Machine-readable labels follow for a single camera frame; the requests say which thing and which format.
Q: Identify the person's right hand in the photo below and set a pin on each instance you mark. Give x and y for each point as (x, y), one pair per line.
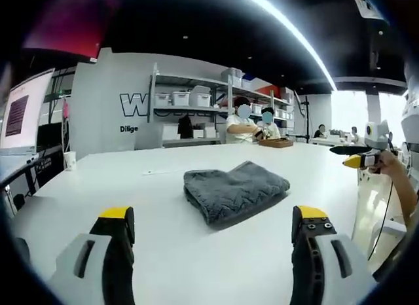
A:
(386, 161)

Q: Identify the grey metal shelving unit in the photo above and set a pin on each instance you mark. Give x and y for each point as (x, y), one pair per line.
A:
(222, 92)

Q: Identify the grey towel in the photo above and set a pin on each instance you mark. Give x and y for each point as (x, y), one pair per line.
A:
(229, 190)

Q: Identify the whiteboard screen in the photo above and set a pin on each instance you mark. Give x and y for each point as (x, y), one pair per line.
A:
(23, 112)

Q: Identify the group of white storage boxes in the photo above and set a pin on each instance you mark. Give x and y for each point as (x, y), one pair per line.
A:
(199, 97)

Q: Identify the grey laptop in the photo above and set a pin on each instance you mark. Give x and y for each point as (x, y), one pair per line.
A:
(149, 136)

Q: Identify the black tripod stand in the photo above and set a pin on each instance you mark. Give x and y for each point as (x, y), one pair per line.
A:
(306, 121)

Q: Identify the white paper cup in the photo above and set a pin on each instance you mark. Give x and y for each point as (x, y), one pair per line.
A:
(69, 161)

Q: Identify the pink hanging item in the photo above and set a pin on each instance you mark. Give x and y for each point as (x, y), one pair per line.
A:
(66, 109)

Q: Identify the brown tray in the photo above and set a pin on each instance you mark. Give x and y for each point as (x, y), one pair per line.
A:
(276, 143)

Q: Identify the black garment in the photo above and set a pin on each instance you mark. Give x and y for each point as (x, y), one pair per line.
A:
(185, 126)

